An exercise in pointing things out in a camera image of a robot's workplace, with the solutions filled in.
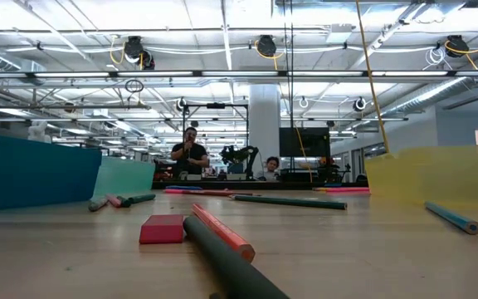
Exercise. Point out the green pencil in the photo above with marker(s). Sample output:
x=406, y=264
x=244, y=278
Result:
x=289, y=202

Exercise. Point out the orange pencil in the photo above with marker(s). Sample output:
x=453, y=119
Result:
x=222, y=229

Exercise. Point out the red eraser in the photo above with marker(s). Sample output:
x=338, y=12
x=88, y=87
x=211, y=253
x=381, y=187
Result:
x=162, y=229

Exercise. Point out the thick black pen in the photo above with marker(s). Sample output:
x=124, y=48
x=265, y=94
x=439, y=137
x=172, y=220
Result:
x=235, y=266

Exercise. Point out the short dark pen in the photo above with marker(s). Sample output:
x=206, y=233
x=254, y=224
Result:
x=123, y=202

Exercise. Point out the grey marker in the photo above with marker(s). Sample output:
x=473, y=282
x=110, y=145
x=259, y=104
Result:
x=97, y=204

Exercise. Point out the blue pencil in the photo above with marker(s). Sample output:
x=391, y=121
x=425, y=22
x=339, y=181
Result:
x=450, y=216

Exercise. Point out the black background robot arm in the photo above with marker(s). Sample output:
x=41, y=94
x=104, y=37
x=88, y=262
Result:
x=239, y=154

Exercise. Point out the person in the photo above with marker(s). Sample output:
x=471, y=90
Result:
x=189, y=157
x=272, y=163

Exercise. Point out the white pillar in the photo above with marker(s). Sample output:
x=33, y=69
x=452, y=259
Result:
x=264, y=120

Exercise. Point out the brown pencil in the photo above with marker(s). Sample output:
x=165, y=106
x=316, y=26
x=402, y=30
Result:
x=249, y=194

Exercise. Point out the black monitor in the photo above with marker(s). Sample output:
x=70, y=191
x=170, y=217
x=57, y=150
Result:
x=305, y=143

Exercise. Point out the blue pen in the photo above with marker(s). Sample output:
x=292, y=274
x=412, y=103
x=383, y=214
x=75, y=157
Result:
x=183, y=187

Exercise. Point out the yellow pencil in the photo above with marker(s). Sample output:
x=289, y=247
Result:
x=320, y=189

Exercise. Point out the dark background equipment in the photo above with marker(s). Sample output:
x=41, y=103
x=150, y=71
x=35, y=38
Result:
x=330, y=170

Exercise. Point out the blue-capped black pen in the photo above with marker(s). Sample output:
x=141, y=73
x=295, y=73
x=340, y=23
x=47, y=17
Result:
x=333, y=184

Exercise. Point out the long ceiling light bar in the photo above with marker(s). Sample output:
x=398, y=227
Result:
x=156, y=73

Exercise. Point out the teal plastic bin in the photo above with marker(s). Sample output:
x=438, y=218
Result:
x=125, y=176

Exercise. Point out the yellow plastic bin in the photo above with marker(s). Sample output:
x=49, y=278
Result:
x=438, y=174

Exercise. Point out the white figure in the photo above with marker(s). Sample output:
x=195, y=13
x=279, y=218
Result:
x=37, y=133

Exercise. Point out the blue plastic bin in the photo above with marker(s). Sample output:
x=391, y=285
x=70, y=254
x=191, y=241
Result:
x=31, y=174

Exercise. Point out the black gantry frame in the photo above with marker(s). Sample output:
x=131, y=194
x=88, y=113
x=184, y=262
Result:
x=216, y=105

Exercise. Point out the black table frame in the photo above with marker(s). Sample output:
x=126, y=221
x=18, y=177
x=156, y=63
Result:
x=297, y=185

